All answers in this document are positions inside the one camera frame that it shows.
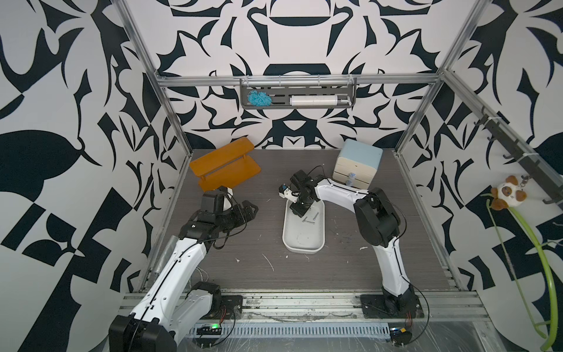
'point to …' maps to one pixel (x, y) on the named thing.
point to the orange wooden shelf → (225, 167)
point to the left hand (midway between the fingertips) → (245, 208)
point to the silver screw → (315, 216)
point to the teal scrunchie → (259, 99)
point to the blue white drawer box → (357, 163)
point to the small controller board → (215, 329)
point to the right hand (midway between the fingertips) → (291, 207)
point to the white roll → (313, 100)
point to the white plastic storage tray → (304, 235)
